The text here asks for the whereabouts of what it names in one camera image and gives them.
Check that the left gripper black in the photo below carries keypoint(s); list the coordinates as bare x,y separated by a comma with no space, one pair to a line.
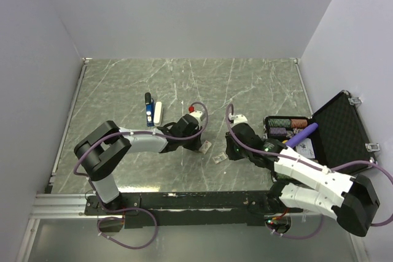
196,145

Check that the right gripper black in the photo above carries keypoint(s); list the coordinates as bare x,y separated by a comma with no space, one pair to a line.
229,150

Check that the white stapler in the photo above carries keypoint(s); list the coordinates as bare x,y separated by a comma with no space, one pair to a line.
158,113

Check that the blue stapler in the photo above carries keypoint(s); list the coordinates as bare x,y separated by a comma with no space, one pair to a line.
149,105

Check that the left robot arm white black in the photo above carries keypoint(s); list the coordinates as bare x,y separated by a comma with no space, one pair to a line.
102,150

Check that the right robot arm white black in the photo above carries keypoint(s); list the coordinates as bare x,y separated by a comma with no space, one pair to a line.
350,200

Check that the purple marker pen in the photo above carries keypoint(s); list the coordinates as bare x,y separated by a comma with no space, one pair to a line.
302,135

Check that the black open carrying case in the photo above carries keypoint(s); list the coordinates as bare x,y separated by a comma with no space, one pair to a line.
340,137

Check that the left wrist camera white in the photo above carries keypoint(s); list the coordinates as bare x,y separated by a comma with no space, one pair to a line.
199,115

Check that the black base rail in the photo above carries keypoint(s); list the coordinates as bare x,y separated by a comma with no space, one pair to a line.
191,208

